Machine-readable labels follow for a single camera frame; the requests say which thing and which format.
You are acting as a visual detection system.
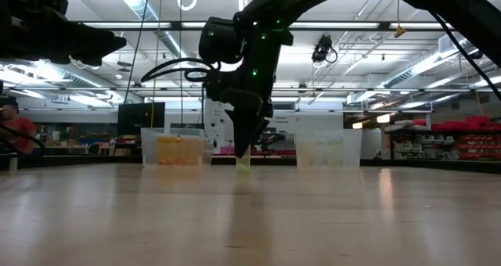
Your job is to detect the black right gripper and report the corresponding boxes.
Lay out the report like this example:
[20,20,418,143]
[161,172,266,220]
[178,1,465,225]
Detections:
[221,62,277,159]

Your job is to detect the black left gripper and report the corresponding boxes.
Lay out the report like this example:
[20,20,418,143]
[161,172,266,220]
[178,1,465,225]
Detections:
[0,5,127,67]

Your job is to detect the clear plastic bin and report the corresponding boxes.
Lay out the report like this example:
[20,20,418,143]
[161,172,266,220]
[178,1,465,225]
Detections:
[140,128,215,167]
[295,129,363,169]

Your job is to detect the white poster board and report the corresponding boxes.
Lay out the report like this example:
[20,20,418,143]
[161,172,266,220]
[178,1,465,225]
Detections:
[204,97,235,157]

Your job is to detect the black monitor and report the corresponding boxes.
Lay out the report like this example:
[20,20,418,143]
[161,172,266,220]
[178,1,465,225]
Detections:
[117,101,166,137]

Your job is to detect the person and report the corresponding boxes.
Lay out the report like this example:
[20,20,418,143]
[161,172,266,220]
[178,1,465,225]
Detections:
[0,101,38,154]

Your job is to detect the storage shelf rack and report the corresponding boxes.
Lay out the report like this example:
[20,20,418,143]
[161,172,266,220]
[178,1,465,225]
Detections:
[385,115,501,161]

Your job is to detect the yellow hanging connector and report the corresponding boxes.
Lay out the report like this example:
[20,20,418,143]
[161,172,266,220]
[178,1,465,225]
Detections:
[393,0,407,39]

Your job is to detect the black hanging cable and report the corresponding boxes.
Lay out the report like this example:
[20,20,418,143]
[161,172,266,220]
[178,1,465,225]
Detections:
[123,0,153,106]

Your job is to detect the silver ceiling duct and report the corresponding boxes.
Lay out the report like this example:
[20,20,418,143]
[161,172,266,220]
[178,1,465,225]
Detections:
[109,0,204,75]

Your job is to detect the yellow hanging cable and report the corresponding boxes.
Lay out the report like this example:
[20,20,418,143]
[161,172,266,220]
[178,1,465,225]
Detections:
[150,0,164,129]

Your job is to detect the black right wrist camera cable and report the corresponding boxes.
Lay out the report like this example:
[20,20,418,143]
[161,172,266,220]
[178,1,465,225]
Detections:
[139,56,222,84]

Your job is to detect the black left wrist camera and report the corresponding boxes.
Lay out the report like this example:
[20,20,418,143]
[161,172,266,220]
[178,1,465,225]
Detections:
[11,0,70,16]

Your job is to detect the black ceiling camera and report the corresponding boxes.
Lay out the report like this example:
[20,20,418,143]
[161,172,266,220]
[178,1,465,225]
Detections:
[311,34,338,65]

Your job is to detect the black aluminium table frame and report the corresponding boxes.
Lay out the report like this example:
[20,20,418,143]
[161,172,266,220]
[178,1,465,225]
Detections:
[0,153,501,176]

